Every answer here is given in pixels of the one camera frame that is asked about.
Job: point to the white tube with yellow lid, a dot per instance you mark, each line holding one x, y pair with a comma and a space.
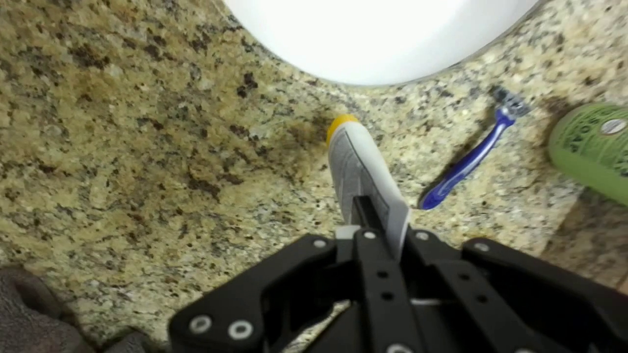
360, 172

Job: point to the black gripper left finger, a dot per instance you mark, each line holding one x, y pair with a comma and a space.
354, 288

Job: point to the brown grey towel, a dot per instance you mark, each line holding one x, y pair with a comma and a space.
34, 321

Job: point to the blue razor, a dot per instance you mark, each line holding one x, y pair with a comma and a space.
507, 111

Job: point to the white oval sink basin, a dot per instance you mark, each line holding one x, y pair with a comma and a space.
378, 42

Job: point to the green soap pump bottle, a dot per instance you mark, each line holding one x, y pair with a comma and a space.
592, 146

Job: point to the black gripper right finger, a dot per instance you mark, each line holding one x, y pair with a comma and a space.
493, 299

